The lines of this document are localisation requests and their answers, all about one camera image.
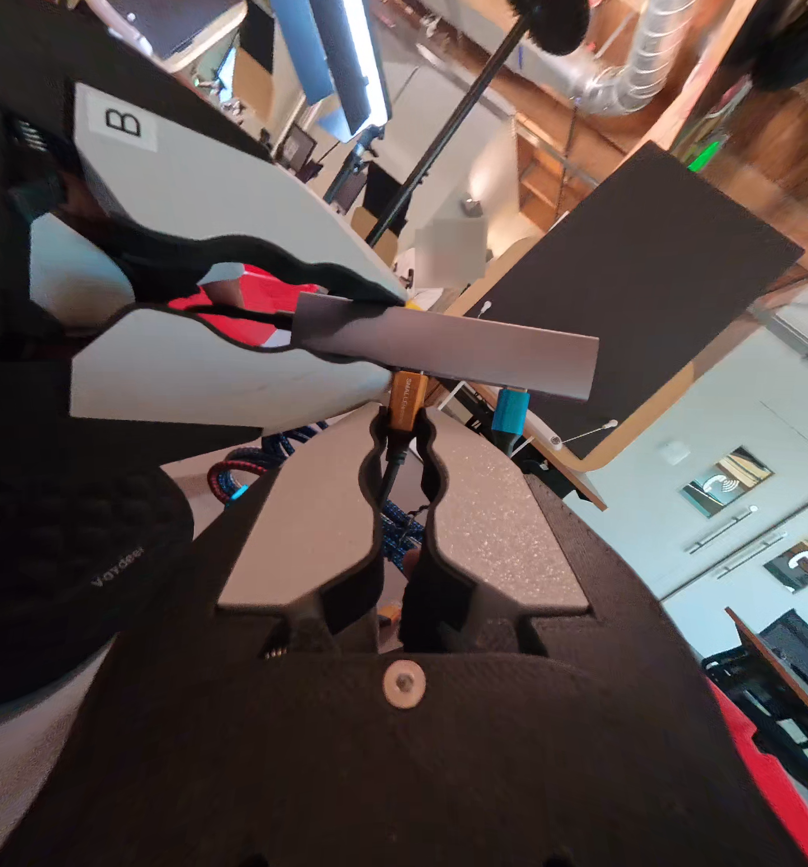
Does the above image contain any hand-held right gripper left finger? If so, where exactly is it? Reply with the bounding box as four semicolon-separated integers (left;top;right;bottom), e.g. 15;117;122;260
216;403;388;636

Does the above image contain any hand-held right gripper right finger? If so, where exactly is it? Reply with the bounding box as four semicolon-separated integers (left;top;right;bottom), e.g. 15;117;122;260
401;405;592;648

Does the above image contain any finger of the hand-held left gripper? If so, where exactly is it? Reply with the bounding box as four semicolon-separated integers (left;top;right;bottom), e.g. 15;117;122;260
69;303;397;430
72;81;415;309

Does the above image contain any black cable orange plug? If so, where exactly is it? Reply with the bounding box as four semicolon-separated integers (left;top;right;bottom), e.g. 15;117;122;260
373;369;433;516

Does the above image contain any grey usb hub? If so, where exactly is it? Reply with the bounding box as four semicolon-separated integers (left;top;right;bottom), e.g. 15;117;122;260
292;293;600;402

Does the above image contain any red divided plastic bin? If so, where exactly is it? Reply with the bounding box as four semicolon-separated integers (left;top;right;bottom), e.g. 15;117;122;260
705;677;808;867

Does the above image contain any black desk monitor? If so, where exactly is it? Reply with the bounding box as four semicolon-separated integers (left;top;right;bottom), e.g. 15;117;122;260
278;122;320;180

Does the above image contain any black tripod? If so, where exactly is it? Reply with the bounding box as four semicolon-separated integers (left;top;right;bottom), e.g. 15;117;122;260
322;125;388;204

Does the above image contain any studio light panel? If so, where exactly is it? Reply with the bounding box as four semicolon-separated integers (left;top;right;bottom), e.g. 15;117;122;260
268;0;394;143

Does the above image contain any black wrist rest pad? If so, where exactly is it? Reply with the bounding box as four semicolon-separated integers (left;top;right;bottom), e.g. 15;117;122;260
0;467;196;712

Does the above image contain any black office chair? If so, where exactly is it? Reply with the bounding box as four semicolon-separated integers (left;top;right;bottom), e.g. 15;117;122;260
702;608;808;795

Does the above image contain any black furry boom microphone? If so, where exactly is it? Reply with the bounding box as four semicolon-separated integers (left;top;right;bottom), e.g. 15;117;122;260
364;0;591;248

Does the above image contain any dark overhead object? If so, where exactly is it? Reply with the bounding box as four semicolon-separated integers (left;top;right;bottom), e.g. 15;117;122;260
722;0;808;92

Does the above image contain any red black braided cable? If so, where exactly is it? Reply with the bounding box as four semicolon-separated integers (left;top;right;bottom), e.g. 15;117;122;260
206;454;276;505

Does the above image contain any framed wall picture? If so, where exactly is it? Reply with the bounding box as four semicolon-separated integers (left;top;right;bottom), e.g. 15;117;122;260
763;538;808;593
678;446;776;519

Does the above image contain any silver air duct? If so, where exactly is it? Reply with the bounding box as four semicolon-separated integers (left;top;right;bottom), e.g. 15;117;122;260
522;0;699;116

